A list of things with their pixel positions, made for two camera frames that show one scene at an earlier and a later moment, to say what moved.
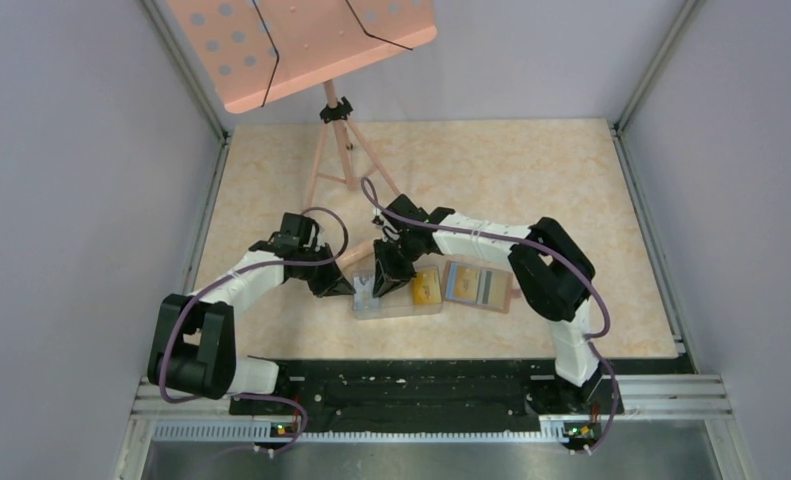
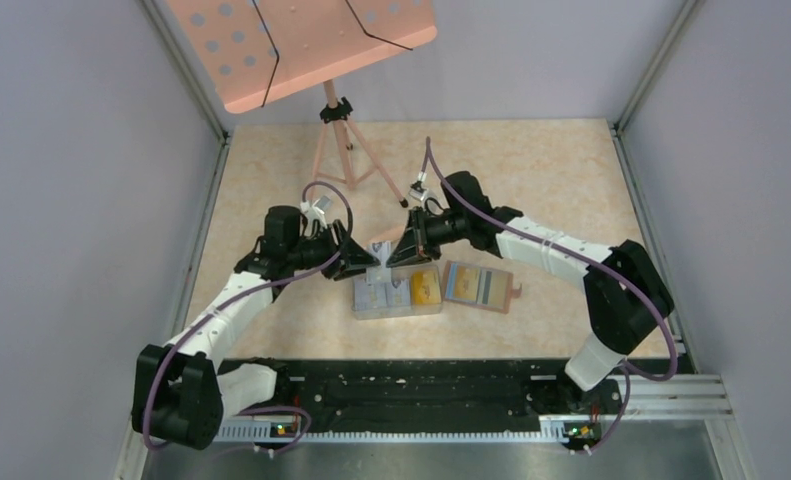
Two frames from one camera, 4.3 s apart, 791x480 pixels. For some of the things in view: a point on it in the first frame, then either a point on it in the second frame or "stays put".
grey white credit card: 364,298 stays put
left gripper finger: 341,286 -> 353,254
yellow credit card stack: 426,287 stays put
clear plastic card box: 421,295 stays put
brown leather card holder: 478,286 stays put
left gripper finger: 328,280 -> 356,263
